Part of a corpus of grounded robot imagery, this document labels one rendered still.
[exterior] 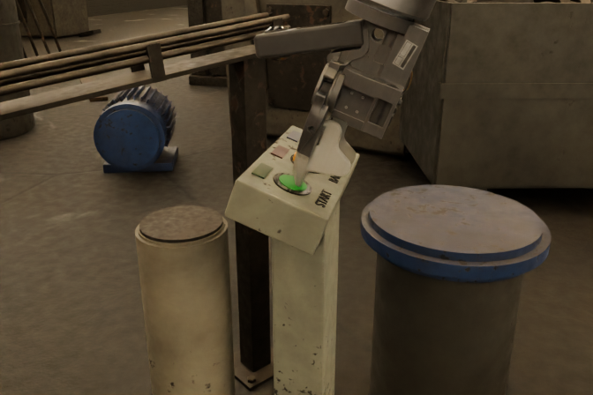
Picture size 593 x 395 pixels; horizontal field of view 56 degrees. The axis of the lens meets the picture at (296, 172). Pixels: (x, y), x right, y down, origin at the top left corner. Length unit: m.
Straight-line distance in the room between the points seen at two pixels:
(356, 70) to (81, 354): 1.06
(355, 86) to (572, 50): 1.54
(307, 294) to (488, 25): 1.37
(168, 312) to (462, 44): 1.42
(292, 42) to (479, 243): 0.49
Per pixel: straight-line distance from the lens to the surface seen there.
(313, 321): 0.75
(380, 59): 0.57
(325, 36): 0.57
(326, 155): 0.60
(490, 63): 1.96
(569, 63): 2.06
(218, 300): 0.76
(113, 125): 2.38
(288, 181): 0.64
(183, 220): 0.76
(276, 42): 0.58
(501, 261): 0.91
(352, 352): 1.37
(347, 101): 0.57
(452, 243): 0.91
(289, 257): 0.71
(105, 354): 1.43
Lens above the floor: 0.83
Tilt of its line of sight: 20 degrees down
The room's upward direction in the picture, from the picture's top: straight up
